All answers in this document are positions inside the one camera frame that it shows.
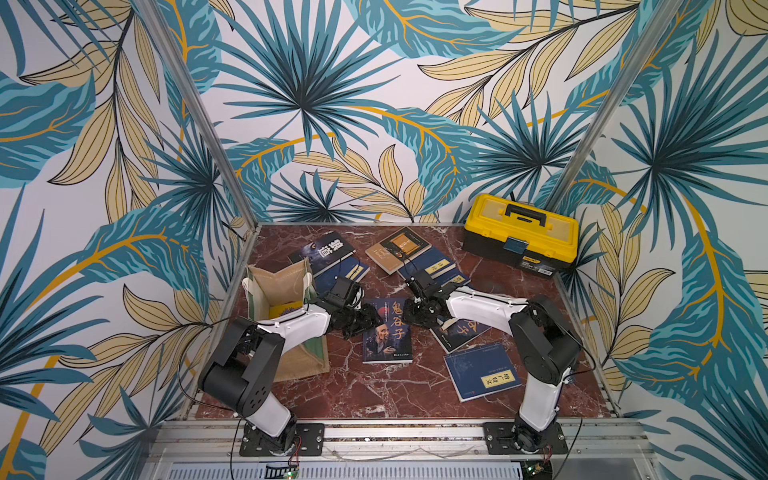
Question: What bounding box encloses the dark guiguzi book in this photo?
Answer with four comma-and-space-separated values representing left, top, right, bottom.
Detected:
362, 298, 413, 364
430, 319, 490, 354

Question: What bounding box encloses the green burlap Christmas bag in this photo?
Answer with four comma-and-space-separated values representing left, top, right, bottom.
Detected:
241, 260, 330, 382

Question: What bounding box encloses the yellow book purple hair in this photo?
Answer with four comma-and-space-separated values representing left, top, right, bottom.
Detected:
268, 301, 303, 319

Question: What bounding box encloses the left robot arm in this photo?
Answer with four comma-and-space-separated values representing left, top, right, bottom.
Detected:
198, 278, 383, 442

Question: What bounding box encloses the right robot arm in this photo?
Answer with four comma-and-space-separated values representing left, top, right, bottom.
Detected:
403, 270, 583, 452

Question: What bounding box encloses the blue book near bag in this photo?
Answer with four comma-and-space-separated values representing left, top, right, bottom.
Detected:
314, 257, 370, 295

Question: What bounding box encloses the blue book middle stack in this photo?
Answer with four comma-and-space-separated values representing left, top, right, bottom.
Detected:
437, 269, 470, 286

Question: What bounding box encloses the blue book stack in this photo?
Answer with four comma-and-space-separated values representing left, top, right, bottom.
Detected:
397, 246, 456, 280
437, 269, 470, 286

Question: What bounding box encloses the blue book top stack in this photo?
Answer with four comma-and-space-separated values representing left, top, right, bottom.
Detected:
397, 246, 456, 280

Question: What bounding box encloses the dark wolf cover book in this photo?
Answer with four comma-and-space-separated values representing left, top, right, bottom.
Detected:
288, 232, 355, 277

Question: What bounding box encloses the brown cover book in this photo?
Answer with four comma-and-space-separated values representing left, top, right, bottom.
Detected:
365, 227, 431, 275

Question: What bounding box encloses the blue book front right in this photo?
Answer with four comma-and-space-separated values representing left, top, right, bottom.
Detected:
444, 343, 522, 403

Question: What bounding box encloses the yellow black toolbox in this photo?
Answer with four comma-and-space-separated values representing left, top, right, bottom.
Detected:
463, 194, 579, 278

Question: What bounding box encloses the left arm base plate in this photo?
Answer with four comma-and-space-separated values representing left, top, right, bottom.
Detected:
239, 423, 326, 458

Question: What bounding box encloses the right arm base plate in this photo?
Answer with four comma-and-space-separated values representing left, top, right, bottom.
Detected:
482, 420, 568, 455

